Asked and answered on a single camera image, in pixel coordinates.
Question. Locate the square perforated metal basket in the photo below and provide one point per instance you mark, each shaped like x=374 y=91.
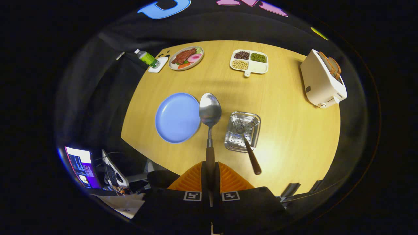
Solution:
x=251 y=127

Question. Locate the white square coaster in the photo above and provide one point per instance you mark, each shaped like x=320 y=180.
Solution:
x=161 y=68

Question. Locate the white keyboard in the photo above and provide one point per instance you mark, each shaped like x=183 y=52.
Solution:
x=112 y=173

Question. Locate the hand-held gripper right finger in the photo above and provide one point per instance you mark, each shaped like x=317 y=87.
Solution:
x=248 y=205

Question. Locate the silver metal clip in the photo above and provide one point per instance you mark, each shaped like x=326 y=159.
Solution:
x=120 y=55

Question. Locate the blue round plate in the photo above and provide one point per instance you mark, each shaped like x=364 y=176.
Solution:
x=176 y=117

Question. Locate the lit computer monitor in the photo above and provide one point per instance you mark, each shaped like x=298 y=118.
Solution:
x=81 y=166

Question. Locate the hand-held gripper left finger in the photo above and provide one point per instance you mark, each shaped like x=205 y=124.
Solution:
x=176 y=205

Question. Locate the pink round food slice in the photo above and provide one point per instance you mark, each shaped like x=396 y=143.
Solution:
x=195 y=58

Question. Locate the white divided dish of beans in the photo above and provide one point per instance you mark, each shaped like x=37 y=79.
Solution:
x=259 y=67

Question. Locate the green plastic bottle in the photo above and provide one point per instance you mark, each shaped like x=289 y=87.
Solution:
x=148 y=59

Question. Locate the brown meat piece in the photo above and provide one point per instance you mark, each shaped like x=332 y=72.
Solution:
x=183 y=56

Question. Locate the brown bread slice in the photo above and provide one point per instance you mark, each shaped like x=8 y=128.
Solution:
x=336 y=68
x=326 y=63

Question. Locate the white cloth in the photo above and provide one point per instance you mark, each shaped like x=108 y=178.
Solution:
x=127 y=205

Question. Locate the white toaster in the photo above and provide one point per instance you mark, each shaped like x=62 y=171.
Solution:
x=318 y=85

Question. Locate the white oval food plate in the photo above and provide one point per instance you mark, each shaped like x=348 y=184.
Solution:
x=192 y=65

